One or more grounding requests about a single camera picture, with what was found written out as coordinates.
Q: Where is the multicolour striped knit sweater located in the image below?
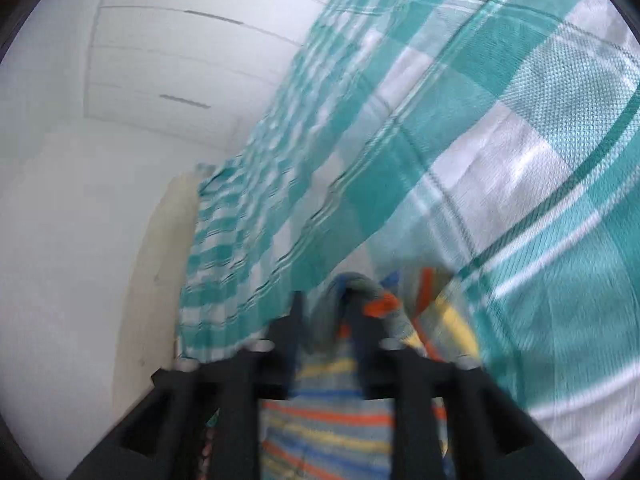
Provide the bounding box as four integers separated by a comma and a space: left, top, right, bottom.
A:
199, 266, 484, 480

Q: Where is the cream upholstered headboard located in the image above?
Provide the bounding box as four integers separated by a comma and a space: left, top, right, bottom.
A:
112, 172, 200, 415

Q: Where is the teal white plaid bedspread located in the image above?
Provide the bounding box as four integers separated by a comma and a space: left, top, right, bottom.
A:
177, 0, 639, 479

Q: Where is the white built-in wardrobe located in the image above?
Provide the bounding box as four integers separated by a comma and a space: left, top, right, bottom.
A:
84, 0, 328, 154

